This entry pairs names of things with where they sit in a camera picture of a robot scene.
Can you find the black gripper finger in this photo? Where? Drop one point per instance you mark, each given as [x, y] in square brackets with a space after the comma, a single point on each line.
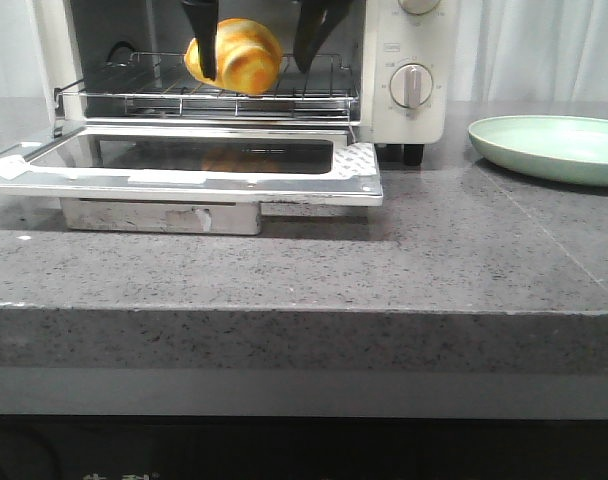
[203, 16]
[317, 20]

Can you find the golden striped bread roll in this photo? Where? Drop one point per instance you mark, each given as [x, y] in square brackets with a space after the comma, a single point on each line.
[248, 57]

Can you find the white glass oven door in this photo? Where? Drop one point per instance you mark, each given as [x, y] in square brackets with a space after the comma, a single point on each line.
[189, 178]

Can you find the white Toshiba toaster oven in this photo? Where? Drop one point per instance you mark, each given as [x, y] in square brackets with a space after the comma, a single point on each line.
[374, 39]

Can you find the upper oven control knob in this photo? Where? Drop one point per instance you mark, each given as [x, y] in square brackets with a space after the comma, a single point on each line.
[418, 7]

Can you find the lower oven timer knob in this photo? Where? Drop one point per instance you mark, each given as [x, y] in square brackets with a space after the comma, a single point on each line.
[411, 86]

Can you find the light green round plate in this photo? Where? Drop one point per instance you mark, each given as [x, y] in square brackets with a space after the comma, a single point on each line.
[564, 149]

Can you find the metal wire oven rack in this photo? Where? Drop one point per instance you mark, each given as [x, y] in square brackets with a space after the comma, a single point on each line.
[158, 86]

